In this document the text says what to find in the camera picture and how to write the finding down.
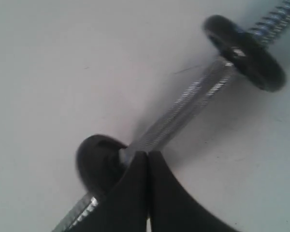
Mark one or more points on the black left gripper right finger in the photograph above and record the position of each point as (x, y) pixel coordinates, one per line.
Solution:
(172, 208)

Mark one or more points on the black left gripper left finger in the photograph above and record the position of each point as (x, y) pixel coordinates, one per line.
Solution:
(125, 208)

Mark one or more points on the chrome threaded dumbbell bar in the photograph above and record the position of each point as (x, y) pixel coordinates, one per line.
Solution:
(190, 103)

